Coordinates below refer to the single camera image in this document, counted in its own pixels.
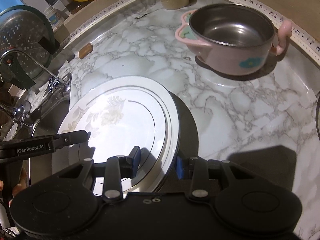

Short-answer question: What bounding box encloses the pink steel-lined handled bowl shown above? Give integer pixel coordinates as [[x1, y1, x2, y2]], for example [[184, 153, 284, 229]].
[[175, 4, 292, 76]]

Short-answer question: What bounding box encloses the chrome sink faucet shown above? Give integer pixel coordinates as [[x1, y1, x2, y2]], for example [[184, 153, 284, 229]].
[[1, 48, 72, 129]]

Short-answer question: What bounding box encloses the brown soap bar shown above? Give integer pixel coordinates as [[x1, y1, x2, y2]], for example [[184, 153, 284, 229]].
[[78, 43, 93, 59]]

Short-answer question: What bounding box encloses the steel kitchen sink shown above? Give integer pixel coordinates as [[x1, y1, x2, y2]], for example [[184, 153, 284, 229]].
[[28, 98, 69, 186]]

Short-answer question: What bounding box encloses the steel colander with green rim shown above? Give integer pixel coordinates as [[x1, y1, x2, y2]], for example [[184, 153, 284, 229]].
[[1, 5, 60, 89]]

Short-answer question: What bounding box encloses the white floral deep plate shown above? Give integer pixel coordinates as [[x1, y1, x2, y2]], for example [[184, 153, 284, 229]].
[[60, 86, 168, 185]]

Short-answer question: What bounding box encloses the person's left hand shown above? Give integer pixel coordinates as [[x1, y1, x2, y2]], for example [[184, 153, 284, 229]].
[[1, 166, 27, 207]]

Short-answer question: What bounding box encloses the dark glass jar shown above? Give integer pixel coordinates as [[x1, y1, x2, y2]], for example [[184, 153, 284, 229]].
[[60, 0, 85, 15]]

